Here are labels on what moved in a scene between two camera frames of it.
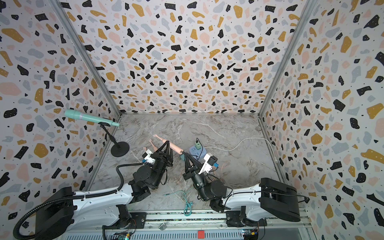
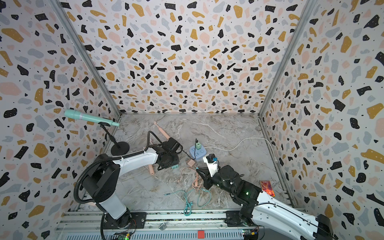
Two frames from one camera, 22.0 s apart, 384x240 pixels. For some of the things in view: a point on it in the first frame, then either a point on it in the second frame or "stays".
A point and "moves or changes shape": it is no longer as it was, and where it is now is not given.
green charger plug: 197,145 stays
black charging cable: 197,141 to 196,141
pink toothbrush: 172,146 moves or changes shape
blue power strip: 197,153 stays
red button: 201,234 stays
